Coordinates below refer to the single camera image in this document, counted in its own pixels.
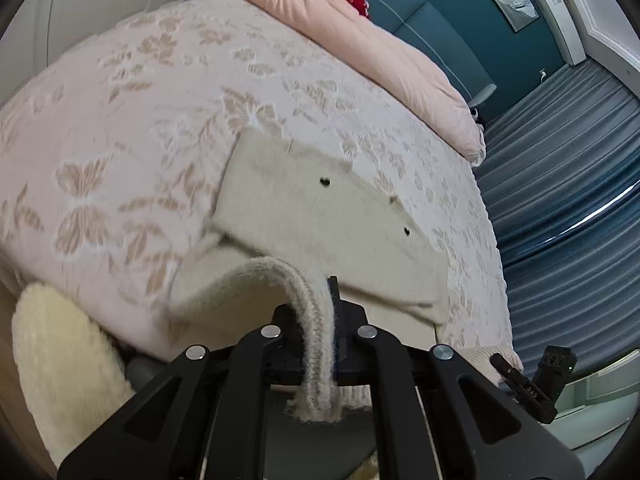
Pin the white wall unit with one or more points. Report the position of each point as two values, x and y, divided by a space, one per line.
560 25

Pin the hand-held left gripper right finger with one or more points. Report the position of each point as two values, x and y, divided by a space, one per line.
335 312

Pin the teal padded headboard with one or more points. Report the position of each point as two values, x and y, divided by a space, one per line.
430 25

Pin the cream fluffy cloth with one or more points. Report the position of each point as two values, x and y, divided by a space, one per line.
60 360

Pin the bed with floral cover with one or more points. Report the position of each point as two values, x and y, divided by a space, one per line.
150 125

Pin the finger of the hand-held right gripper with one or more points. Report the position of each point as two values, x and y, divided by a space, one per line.
507 367

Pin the pink quilt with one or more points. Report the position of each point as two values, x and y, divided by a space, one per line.
360 40

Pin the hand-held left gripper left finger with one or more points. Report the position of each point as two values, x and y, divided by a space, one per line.
281 321

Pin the blue pleated curtain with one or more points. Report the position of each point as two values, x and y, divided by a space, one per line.
565 185

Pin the beige knitted garment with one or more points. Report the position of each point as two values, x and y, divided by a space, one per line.
320 210

